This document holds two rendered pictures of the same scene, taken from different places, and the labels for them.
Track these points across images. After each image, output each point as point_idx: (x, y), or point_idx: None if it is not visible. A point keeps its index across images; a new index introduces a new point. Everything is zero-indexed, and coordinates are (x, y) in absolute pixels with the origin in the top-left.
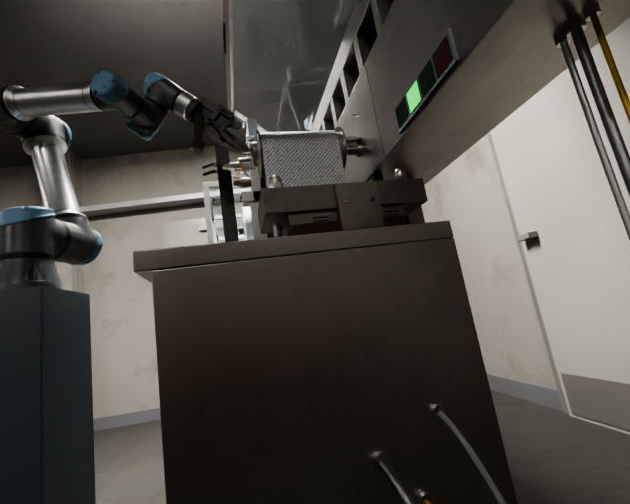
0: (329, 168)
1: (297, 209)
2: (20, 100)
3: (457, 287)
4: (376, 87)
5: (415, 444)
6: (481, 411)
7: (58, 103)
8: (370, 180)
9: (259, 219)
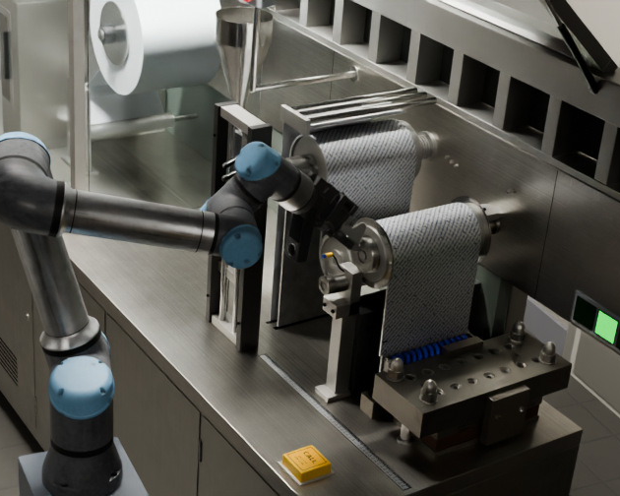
0: (459, 285)
1: (449, 427)
2: (84, 230)
3: (564, 488)
4: (562, 222)
5: None
6: None
7: (149, 244)
8: (495, 278)
9: (381, 392)
